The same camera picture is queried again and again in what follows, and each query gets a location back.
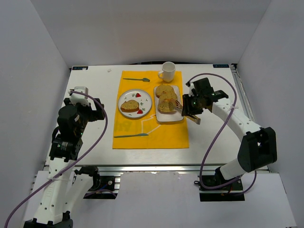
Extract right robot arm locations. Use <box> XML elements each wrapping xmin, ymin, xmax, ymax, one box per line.
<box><xmin>181</xmin><ymin>73</ymin><xmax>277</xmax><ymax>190</ymax></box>

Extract white ceramic mug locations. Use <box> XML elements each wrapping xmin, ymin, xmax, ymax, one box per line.
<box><xmin>158</xmin><ymin>62</ymin><xmax>176</xmax><ymax>83</ymax></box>

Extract left table logo sticker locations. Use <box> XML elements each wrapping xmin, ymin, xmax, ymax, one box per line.
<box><xmin>72</xmin><ymin>66</ymin><xmax>88</xmax><ymax>71</ymax></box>

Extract round watermelon pattern plate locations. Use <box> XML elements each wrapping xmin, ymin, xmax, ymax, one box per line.
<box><xmin>117</xmin><ymin>89</ymin><xmax>152</xmax><ymax>119</ymax></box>

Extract teal plastic knife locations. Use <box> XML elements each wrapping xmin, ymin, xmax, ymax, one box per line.
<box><xmin>113</xmin><ymin>133</ymin><xmax>148</xmax><ymax>138</ymax></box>

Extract right table logo sticker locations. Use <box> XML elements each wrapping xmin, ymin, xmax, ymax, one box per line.
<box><xmin>213</xmin><ymin>64</ymin><xmax>230</xmax><ymax>68</ymax></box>

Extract teal plastic fork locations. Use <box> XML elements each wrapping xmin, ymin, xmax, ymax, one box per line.
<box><xmin>123</xmin><ymin>78</ymin><xmax>150</xmax><ymax>82</ymax></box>

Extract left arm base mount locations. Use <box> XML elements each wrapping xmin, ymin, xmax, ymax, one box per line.
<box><xmin>74</xmin><ymin>166</ymin><xmax>118</xmax><ymax>200</ymax></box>

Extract aluminium table frame rail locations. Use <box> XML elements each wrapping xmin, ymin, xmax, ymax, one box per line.
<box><xmin>71</xmin><ymin>163</ymin><xmax>269</xmax><ymax>174</ymax></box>

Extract table logo sticker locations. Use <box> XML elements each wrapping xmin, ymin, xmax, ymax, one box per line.
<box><xmin>72</xmin><ymin>66</ymin><xmax>88</xmax><ymax>71</ymax></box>
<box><xmin>213</xmin><ymin>64</ymin><xmax>230</xmax><ymax>68</ymax></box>

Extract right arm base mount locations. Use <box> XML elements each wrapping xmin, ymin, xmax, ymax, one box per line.
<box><xmin>194</xmin><ymin>179</ymin><xmax>245</xmax><ymax>202</ymax></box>

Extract white rectangular tray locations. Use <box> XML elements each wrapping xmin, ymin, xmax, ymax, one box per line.
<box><xmin>153</xmin><ymin>86</ymin><xmax>184</xmax><ymax>123</ymax></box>

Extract bread slice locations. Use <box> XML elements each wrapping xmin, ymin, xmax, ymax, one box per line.
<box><xmin>158</xmin><ymin>99</ymin><xmax>176</xmax><ymax>113</ymax></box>
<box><xmin>159</xmin><ymin>92</ymin><xmax>178</xmax><ymax>102</ymax></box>
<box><xmin>120</xmin><ymin>100</ymin><xmax>140</xmax><ymax>113</ymax></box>

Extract bread slice nearest mug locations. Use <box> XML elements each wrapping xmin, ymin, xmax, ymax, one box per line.
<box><xmin>155</xmin><ymin>84</ymin><xmax>174</xmax><ymax>98</ymax></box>

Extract yellow cloth placemat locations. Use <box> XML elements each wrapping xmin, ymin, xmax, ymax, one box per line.
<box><xmin>113</xmin><ymin>71</ymin><xmax>189</xmax><ymax>149</ymax></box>

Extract metal serving tongs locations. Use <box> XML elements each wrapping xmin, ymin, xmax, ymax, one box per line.
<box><xmin>169</xmin><ymin>99</ymin><xmax>201</xmax><ymax>125</ymax></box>

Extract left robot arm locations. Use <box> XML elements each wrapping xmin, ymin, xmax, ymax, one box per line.
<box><xmin>24</xmin><ymin>96</ymin><xmax>106</xmax><ymax>228</ymax></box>

